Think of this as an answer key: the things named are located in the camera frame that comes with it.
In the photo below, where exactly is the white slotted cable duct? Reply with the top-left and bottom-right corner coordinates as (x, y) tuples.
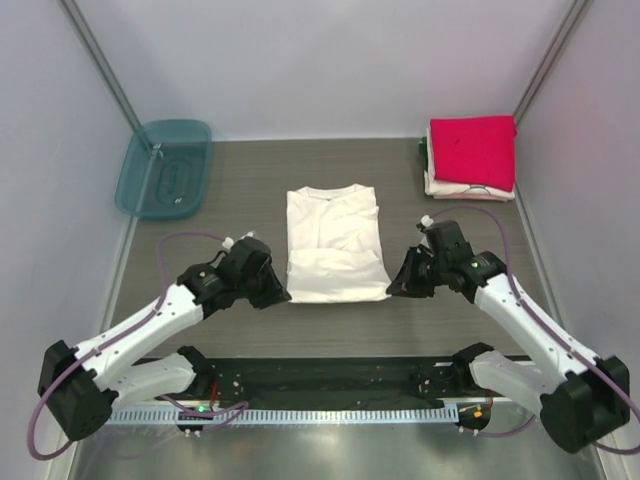
(107, 403), (459, 427)

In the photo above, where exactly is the folded pink t-shirt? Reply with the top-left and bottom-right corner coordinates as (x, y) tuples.
(429, 115), (517, 192)

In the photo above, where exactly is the teal plastic bin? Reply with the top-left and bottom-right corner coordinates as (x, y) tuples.
(115, 119), (213, 221)

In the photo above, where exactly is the purple cable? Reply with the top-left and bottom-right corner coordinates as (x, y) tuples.
(424, 206), (640, 455)
(27, 230), (251, 461)

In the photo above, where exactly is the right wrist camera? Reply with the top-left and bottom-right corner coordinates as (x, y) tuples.
(416, 215), (435, 235)

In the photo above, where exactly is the folded green t-shirt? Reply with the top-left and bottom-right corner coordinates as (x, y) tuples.
(418, 136), (429, 165)

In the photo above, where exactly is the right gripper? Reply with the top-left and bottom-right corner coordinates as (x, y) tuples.
(387, 246), (448, 298)

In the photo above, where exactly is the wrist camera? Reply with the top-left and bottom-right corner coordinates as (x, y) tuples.
(221, 231), (258, 250)
(416, 215), (435, 235)

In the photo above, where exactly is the folded white t-shirt stack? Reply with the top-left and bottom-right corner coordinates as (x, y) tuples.
(424, 171), (515, 202)

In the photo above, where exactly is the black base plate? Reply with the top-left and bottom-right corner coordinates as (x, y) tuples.
(209, 356), (492, 408)

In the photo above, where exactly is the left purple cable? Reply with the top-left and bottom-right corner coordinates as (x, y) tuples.
(27, 230), (251, 461)

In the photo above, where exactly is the white t-shirt red print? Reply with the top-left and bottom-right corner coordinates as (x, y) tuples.
(286, 184), (391, 304)

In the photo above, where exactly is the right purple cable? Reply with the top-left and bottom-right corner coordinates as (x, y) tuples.
(424, 206), (640, 455)

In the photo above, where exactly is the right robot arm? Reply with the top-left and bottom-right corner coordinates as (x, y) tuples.
(387, 216), (639, 453)

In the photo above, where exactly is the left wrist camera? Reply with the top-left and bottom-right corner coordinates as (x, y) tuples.
(221, 231), (258, 250)

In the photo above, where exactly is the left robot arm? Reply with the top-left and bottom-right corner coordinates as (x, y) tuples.
(38, 235), (291, 442)

